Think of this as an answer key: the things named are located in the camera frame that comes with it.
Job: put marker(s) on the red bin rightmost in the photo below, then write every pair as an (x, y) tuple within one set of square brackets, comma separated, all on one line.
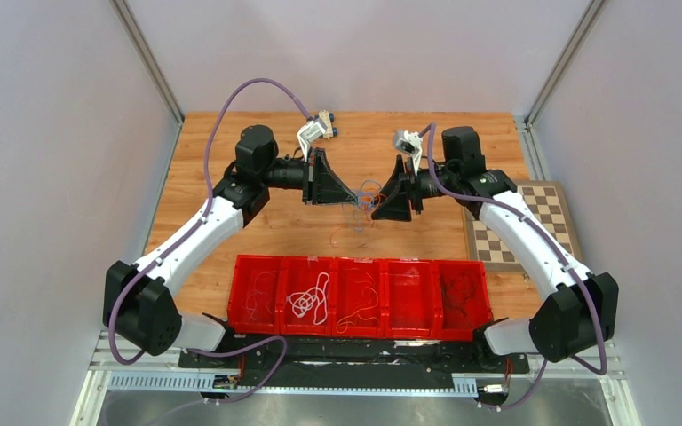
[(464, 299)]

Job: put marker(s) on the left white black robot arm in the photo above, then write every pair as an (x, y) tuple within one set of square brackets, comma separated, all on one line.
[(139, 300)]

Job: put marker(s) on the red bin middle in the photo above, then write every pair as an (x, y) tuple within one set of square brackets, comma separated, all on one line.
[(358, 302)]

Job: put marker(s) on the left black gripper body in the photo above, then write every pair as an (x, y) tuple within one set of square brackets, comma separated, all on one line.
[(313, 177)]

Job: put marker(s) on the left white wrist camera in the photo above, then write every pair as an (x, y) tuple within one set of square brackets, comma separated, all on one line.
[(308, 133)]

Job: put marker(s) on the wooden chessboard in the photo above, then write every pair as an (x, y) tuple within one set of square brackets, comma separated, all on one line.
[(546, 200)]

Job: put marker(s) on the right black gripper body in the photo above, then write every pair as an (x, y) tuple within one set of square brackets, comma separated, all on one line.
[(411, 186)]

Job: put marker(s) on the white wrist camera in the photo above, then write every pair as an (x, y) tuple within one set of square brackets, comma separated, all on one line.
[(308, 133), (409, 143)]

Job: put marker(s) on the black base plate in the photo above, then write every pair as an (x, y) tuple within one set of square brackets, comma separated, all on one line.
[(344, 377)]

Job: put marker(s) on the aluminium frame rail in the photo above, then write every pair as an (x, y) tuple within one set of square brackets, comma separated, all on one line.
[(611, 364)]

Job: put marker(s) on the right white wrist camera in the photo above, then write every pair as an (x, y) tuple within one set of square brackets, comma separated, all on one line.
[(409, 143)]

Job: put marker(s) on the red bin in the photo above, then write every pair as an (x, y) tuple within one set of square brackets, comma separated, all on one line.
[(358, 302), (410, 302), (464, 299), (255, 303), (308, 289)]

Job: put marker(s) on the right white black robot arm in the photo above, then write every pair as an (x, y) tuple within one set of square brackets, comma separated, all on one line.
[(579, 306)]

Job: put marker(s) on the white blue toy car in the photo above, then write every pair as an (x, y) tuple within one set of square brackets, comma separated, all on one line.
[(328, 119)]

